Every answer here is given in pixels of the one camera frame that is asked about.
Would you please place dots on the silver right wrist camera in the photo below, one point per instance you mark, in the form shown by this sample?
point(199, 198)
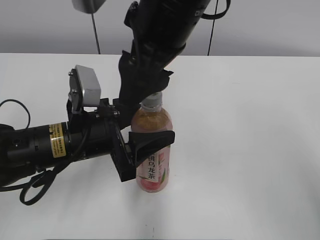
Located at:
point(87, 6)

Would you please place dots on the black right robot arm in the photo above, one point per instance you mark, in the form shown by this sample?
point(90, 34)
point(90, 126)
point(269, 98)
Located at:
point(160, 30)

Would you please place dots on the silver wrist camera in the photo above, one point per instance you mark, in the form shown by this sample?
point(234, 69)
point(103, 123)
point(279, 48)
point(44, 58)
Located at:
point(87, 6)
point(89, 85)

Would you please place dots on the white bottle cap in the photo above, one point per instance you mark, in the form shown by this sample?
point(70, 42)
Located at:
point(154, 100)

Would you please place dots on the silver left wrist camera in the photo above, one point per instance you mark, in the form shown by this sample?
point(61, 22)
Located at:
point(89, 85)

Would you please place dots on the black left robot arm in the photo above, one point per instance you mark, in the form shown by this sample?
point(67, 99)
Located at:
point(39, 152)

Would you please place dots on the peach oolong tea bottle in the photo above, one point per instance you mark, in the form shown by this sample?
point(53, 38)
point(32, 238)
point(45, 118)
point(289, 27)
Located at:
point(152, 175)

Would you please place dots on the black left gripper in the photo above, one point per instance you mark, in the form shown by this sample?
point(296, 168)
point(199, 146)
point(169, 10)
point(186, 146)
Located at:
point(97, 132)

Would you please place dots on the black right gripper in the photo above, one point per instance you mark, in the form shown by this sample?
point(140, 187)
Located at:
point(142, 72)

